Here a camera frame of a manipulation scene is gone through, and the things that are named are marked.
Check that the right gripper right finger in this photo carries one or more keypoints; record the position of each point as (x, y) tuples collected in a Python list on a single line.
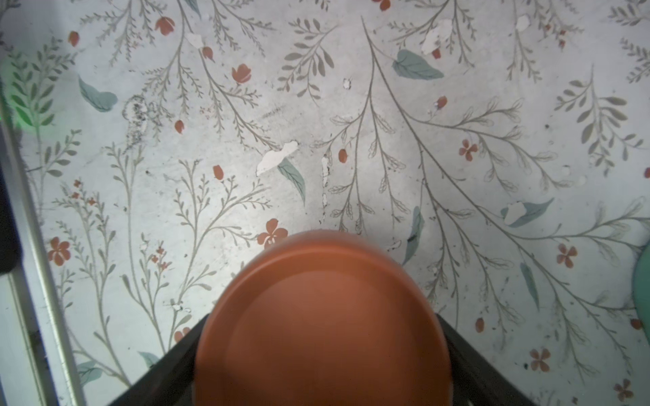
[(475, 380)]

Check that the aluminium rail frame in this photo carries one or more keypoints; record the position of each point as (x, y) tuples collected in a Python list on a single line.
[(60, 378)]

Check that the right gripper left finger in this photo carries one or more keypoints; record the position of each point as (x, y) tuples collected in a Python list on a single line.
[(169, 381)]

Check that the brown jar lid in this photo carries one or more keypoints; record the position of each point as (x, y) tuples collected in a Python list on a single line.
[(322, 318)]

